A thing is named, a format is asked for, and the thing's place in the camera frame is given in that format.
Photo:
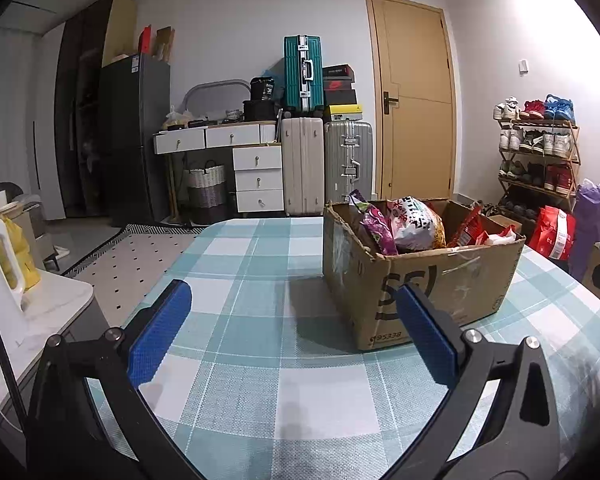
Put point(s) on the beige suitcase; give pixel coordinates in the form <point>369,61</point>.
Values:
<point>302,165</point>

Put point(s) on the small brown shoe box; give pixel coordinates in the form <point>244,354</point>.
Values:
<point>505,221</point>

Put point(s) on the pair of red boots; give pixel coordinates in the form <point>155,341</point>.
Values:
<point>560,179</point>

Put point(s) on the brown flat cardboard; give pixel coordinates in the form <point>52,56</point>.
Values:
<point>164,45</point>

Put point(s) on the silver suitcase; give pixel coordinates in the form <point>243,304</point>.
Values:
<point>347,160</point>

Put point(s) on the brown cardboard box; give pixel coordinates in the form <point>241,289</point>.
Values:
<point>430,300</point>

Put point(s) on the pile of loose shoes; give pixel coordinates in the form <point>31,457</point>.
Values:
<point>490,210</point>

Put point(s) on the white side cabinet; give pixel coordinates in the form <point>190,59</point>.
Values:
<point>55,300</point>

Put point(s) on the dark grey fridge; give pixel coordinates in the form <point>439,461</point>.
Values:
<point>130,150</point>

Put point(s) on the dotted patterned rug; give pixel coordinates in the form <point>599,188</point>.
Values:
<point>130,265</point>

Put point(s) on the wooden door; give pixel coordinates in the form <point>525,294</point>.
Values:
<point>420,135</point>

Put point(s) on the white slipper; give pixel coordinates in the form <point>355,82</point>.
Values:
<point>61,250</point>

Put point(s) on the woven laundry basket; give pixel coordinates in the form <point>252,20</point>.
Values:
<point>206,190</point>

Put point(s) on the pair of white sneakers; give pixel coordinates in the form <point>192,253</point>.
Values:
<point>507,109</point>

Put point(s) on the grey kitchen appliance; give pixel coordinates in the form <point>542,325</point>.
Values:
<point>30,210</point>

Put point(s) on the flat black shoe box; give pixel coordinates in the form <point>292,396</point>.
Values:
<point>337,70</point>

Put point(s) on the teal suitcase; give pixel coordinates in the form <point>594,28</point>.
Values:
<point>302,75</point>

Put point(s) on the grey arched frame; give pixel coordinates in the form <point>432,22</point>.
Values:
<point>215,84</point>

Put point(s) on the red flat carton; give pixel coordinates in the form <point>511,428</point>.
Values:
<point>145,40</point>

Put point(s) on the black red-logo shoe box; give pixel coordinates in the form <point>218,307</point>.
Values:
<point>339,83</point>

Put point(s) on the white drawer desk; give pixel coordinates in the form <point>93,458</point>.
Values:
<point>257,180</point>

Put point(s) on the dark wardrobe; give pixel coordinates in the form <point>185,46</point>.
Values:
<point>80,135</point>

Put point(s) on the checked tablecloth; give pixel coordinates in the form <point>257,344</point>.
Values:
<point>260,310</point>

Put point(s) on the white red-print snack bag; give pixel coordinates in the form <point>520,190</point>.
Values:
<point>415,222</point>

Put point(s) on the red dark-print snack packet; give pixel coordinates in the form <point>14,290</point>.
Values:
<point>467,230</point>

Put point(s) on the wooden shoe rack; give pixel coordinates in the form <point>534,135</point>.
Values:
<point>540,123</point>

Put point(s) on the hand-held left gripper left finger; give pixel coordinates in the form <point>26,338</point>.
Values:
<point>162,330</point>

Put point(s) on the clear plastic bag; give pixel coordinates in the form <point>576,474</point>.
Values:
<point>172,119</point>

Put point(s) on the plain black shoe box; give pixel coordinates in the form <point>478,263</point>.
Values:
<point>340,96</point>

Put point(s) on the black storage case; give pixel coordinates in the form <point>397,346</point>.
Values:
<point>260,110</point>

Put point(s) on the pair of red shoes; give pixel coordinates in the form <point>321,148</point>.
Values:
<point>532,110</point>

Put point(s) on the yellow bag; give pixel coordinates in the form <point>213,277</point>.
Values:
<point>22,255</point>

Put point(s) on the red shopping bag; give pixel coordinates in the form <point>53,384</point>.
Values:
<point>550,232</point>

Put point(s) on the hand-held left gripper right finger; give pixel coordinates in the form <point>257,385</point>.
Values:
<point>425,332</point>

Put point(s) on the pair of blue shoes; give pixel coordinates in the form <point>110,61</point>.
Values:
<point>560,107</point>

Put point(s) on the black labelled tub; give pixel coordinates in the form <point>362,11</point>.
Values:
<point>263,88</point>

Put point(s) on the purple paper bag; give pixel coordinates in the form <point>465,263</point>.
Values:
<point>587,230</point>

